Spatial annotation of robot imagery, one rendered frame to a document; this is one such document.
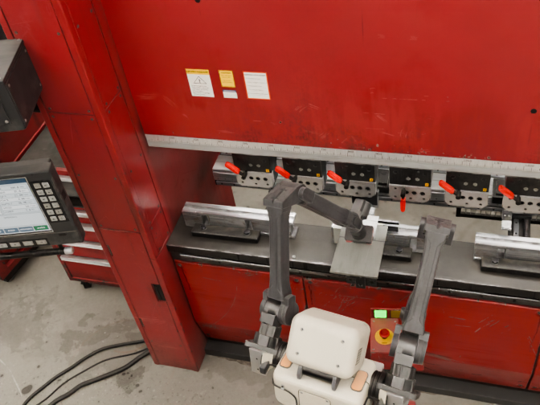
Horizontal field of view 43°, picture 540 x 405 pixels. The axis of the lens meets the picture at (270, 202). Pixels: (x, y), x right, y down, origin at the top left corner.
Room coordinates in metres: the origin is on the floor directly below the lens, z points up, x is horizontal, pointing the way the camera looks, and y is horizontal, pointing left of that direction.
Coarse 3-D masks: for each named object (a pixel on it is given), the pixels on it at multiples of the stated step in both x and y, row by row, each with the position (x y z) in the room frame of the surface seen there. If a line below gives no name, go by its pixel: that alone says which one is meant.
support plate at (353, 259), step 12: (384, 228) 1.80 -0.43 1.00; (384, 240) 1.74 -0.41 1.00; (336, 252) 1.72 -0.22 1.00; (348, 252) 1.71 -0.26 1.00; (360, 252) 1.70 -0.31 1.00; (372, 252) 1.69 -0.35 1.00; (336, 264) 1.66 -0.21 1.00; (348, 264) 1.65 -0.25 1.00; (360, 264) 1.64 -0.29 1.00; (372, 264) 1.63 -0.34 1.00; (360, 276) 1.59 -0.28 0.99; (372, 276) 1.58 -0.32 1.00
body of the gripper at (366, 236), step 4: (368, 228) 1.72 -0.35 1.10; (372, 228) 1.72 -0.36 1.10; (348, 232) 1.73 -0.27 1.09; (364, 232) 1.69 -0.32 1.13; (368, 232) 1.71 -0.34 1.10; (372, 232) 1.71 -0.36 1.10; (348, 236) 1.72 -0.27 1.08; (352, 236) 1.71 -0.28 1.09; (356, 236) 1.68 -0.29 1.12; (360, 236) 1.68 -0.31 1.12; (364, 236) 1.70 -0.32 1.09; (368, 236) 1.70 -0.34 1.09; (352, 240) 1.70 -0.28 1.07; (356, 240) 1.70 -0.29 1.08; (360, 240) 1.69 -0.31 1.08; (364, 240) 1.69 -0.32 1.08; (368, 240) 1.68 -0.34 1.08
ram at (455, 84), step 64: (128, 0) 2.11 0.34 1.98; (192, 0) 2.02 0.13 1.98; (256, 0) 1.94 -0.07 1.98; (320, 0) 1.86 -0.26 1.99; (384, 0) 1.79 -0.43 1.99; (448, 0) 1.72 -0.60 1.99; (512, 0) 1.65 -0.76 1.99; (128, 64) 2.14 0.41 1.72; (192, 64) 2.04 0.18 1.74; (256, 64) 1.95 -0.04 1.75; (320, 64) 1.87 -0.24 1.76; (384, 64) 1.79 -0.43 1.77; (448, 64) 1.72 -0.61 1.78; (512, 64) 1.65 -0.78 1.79; (192, 128) 2.07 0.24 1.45; (256, 128) 1.97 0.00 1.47; (320, 128) 1.88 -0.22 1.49; (384, 128) 1.79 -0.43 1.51; (448, 128) 1.71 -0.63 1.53; (512, 128) 1.63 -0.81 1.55
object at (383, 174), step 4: (380, 172) 2.09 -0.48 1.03; (384, 172) 2.08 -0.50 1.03; (388, 172) 2.08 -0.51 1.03; (380, 176) 2.06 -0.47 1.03; (384, 176) 2.06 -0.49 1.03; (388, 176) 2.06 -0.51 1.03; (380, 180) 2.04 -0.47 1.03; (384, 180) 2.04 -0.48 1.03; (388, 180) 2.04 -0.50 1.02; (380, 184) 2.03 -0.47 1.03; (384, 184) 2.02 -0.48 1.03; (388, 184) 2.02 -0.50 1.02; (380, 188) 2.02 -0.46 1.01; (384, 188) 2.01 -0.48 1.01; (388, 188) 2.00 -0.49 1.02; (380, 192) 2.02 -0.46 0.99; (384, 192) 2.01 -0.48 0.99; (388, 192) 2.00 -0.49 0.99; (372, 208) 1.92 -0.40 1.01; (372, 212) 1.89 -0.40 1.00
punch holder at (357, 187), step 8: (336, 168) 1.86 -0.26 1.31; (344, 168) 1.85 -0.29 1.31; (352, 168) 1.84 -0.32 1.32; (360, 168) 1.82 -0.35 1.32; (368, 168) 1.81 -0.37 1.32; (376, 168) 1.83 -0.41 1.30; (344, 176) 1.85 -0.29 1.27; (352, 176) 1.84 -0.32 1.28; (360, 176) 1.83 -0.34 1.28; (368, 176) 1.81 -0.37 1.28; (376, 176) 1.83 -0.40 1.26; (336, 184) 1.86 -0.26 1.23; (352, 184) 1.83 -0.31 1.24; (360, 184) 1.82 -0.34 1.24; (368, 184) 1.81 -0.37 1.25; (376, 184) 1.84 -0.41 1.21; (344, 192) 1.85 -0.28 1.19; (352, 192) 1.83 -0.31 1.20; (360, 192) 1.82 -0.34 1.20; (368, 192) 1.81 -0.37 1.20
